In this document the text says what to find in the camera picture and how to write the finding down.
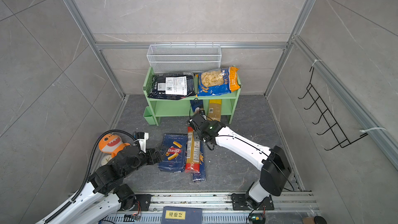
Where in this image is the yellow spaghetti packet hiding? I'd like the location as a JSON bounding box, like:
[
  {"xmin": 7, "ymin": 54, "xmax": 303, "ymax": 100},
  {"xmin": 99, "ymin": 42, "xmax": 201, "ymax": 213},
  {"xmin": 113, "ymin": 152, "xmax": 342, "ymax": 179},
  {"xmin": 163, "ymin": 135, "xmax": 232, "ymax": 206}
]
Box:
[{"xmin": 207, "ymin": 100, "xmax": 222, "ymax": 121}]

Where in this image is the Ankara spaghetti packet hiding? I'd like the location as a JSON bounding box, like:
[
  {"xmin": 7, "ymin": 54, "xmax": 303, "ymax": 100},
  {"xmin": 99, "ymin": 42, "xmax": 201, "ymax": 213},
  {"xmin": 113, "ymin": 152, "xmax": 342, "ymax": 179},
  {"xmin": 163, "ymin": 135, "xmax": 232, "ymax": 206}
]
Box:
[{"xmin": 190, "ymin": 99, "xmax": 205, "ymax": 115}]

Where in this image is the red spaghetti packet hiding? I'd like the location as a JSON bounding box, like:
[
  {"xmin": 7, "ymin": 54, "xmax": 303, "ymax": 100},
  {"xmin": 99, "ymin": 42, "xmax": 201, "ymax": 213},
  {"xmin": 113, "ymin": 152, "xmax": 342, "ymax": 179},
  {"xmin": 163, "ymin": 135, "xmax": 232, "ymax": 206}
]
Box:
[{"xmin": 185, "ymin": 127, "xmax": 201, "ymax": 173}]

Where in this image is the blue Barilla pasta box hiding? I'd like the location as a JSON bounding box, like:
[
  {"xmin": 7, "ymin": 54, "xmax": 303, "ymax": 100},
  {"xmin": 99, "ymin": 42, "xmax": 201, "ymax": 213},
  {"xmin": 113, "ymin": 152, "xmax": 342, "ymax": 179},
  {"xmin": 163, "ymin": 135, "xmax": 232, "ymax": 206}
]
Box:
[{"xmin": 158, "ymin": 133, "xmax": 188, "ymax": 173}]

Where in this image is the blue spaghetti packet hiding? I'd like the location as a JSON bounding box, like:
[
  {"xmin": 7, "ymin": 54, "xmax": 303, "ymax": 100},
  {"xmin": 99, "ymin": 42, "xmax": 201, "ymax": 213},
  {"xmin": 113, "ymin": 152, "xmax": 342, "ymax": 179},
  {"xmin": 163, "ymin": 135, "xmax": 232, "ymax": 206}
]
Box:
[{"xmin": 192, "ymin": 143, "xmax": 206, "ymax": 183}]

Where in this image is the blue orange shell pasta bag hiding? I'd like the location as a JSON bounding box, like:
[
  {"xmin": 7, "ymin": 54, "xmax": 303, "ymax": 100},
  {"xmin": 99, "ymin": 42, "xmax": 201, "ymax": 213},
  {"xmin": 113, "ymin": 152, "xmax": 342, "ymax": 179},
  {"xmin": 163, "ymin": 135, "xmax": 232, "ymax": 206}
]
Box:
[{"xmin": 198, "ymin": 66, "xmax": 240, "ymax": 96}]

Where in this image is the black pasta bag white label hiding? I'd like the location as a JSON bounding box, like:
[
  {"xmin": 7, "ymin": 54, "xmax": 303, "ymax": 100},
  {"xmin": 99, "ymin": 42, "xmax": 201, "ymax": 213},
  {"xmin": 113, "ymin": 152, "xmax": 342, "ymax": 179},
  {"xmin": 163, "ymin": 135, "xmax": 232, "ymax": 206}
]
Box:
[{"xmin": 148, "ymin": 72, "xmax": 196, "ymax": 100}]

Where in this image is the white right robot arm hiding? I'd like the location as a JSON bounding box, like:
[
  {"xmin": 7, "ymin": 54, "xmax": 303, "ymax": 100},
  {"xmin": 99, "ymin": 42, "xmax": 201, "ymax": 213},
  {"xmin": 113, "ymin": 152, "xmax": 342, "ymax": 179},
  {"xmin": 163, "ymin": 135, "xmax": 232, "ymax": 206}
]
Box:
[{"xmin": 188, "ymin": 113, "xmax": 292, "ymax": 209}]

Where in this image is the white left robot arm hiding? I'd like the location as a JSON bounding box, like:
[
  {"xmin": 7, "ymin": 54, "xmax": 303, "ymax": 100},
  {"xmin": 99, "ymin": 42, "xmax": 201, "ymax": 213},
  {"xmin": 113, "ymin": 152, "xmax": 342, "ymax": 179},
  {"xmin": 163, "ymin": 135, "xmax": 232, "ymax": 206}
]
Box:
[{"xmin": 38, "ymin": 146, "xmax": 162, "ymax": 224}]

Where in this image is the green wooden shelf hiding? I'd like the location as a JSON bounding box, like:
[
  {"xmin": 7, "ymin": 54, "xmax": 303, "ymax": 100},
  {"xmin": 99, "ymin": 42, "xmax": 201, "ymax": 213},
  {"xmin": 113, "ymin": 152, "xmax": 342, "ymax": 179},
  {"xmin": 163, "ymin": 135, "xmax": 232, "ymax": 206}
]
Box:
[{"xmin": 143, "ymin": 67, "xmax": 241, "ymax": 126}]

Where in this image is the small round alarm clock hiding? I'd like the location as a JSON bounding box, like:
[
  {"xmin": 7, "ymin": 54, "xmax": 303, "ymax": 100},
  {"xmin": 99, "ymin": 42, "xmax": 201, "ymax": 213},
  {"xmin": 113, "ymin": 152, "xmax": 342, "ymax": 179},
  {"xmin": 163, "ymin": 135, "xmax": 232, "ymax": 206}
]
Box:
[{"xmin": 100, "ymin": 155, "xmax": 112, "ymax": 166}]

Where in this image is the orange shark plush toy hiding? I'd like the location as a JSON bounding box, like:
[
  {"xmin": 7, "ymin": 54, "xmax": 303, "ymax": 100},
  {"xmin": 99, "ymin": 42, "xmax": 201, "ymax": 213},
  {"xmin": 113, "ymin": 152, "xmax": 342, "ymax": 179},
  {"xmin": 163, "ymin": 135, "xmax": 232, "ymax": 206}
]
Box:
[{"xmin": 98, "ymin": 134, "xmax": 131, "ymax": 158}]

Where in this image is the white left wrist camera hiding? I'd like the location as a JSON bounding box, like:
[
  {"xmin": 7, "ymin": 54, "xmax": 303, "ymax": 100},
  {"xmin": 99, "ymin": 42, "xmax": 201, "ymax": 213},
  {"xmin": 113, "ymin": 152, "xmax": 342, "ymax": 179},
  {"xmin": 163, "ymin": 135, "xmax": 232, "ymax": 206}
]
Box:
[{"xmin": 136, "ymin": 132, "xmax": 149, "ymax": 152}]

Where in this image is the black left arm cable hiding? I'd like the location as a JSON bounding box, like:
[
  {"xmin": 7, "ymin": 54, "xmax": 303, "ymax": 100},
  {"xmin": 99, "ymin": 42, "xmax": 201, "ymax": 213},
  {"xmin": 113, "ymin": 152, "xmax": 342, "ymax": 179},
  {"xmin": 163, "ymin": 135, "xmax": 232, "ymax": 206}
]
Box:
[{"xmin": 43, "ymin": 130, "xmax": 136, "ymax": 224}]

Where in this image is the white wire mesh basket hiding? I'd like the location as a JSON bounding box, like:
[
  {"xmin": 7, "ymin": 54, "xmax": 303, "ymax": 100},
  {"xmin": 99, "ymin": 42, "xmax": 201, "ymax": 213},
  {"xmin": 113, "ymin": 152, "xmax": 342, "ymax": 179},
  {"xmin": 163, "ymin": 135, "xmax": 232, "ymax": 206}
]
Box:
[{"xmin": 147, "ymin": 44, "xmax": 222, "ymax": 73}]

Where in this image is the metal base rail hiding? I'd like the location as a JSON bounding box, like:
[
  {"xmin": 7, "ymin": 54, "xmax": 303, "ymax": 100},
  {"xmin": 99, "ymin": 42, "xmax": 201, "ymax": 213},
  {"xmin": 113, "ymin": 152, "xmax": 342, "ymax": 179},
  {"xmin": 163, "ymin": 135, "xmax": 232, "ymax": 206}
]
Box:
[{"xmin": 107, "ymin": 191, "xmax": 320, "ymax": 223}]

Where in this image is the black wire hook rack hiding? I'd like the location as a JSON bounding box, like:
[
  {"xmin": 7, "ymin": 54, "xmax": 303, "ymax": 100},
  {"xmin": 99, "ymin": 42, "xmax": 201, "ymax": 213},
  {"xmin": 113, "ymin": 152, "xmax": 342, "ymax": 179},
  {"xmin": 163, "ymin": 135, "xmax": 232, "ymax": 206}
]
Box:
[{"xmin": 298, "ymin": 67, "xmax": 368, "ymax": 151}]

